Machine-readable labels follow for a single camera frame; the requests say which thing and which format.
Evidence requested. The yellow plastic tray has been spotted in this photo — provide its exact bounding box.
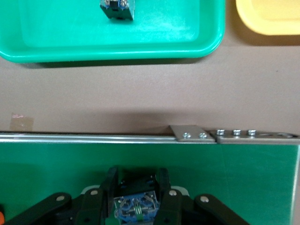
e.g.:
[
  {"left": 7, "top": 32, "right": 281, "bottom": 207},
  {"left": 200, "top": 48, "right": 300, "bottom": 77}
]
[{"left": 235, "top": 0, "right": 300, "bottom": 36}]

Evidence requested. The brown tape piece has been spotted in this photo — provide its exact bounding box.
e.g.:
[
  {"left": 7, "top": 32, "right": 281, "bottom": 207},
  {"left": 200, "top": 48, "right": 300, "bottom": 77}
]
[{"left": 10, "top": 112, "right": 35, "bottom": 131}]

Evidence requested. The green push button switch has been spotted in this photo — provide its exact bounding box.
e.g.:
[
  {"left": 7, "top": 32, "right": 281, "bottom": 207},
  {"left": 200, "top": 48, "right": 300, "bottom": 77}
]
[
  {"left": 113, "top": 168, "right": 158, "bottom": 225},
  {"left": 99, "top": 0, "right": 136, "bottom": 21}
]

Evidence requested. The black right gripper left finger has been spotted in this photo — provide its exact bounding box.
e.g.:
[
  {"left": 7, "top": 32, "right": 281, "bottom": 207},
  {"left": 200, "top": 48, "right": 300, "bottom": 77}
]
[{"left": 4, "top": 165, "right": 118, "bottom": 225}]

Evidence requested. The green plastic tray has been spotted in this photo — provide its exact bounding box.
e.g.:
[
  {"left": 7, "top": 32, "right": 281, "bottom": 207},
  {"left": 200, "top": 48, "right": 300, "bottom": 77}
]
[{"left": 0, "top": 0, "right": 226, "bottom": 64}]

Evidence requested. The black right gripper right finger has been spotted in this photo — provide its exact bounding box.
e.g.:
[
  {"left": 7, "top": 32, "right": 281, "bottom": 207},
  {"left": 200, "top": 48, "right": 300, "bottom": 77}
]
[{"left": 153, "top": 167, "right": 250, "bottom": 225}]

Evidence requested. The green conveyor belt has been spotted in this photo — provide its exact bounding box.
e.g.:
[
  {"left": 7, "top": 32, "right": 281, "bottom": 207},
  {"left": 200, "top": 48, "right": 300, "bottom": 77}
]
[{"left": 0, "top": 124, "right": 300, "bottom": 225}]

